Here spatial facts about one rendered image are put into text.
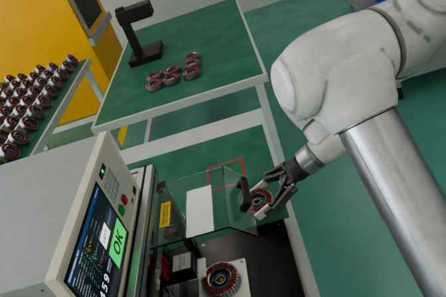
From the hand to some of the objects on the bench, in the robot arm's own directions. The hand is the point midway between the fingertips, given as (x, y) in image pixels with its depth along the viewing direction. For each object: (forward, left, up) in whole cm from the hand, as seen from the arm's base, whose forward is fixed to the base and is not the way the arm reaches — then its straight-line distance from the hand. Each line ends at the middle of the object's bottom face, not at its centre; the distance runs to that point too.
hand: (257, 202), depth 133 cm
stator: (+14, +26, -3) cm, 30 cm away
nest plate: (+14, +26, -5) cm, 30 cm away
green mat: (+39, -24, -11) cm, 48 cm away
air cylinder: (+28, +27, -5) cm, 39 cm away
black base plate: (+14, +38, -6) cm, 42 cm away
